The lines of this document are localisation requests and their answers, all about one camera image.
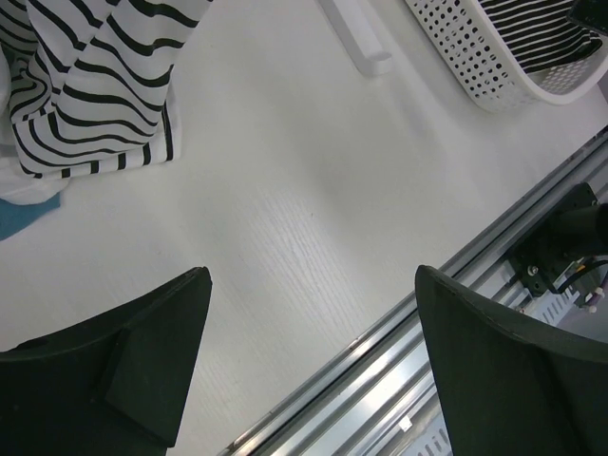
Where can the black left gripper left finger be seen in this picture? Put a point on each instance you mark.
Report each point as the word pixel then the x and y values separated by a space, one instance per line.
pixel 114 384

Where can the white metal clothes rack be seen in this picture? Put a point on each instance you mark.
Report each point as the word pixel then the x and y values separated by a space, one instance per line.
pixel 357 36

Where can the aluminium rail frame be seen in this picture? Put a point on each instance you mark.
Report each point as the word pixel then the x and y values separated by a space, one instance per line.
pixel 377 396

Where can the white perforated plastic basket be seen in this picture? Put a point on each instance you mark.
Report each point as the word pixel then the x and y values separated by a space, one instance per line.
pixel 488 71

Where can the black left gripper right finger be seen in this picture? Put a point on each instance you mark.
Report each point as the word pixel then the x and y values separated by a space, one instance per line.
pixel 509 384

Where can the white black striped hanging top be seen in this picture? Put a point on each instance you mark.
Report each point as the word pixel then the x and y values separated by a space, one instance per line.
pixel 91 83

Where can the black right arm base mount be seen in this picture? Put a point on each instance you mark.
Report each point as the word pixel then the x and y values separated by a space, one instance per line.
pixel 574 228

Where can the black white striped tank top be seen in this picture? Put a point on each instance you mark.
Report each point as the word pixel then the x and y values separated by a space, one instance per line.
pixel 539 34

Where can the light blue hanging top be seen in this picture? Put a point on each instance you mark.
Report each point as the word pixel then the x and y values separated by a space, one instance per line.
pixel 19 212

